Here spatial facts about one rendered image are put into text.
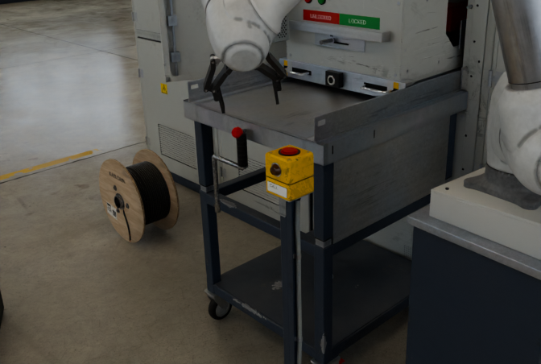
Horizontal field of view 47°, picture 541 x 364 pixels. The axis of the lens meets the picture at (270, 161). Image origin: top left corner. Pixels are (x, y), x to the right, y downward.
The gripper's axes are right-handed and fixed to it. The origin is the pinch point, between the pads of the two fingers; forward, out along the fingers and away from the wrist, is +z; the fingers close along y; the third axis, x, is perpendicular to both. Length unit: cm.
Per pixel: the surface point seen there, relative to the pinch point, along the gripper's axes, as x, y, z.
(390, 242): -20, -40, 104
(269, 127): -8.1, -3.2, 18.2
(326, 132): 1.8, -18.0, 13.4
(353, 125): -3.7, -25.9, 18.1
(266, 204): -66, 8, 127
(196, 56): -70, 21, 38
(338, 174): 6.3, -19.8, 25.7
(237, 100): -34.6, 6.5, 30.1
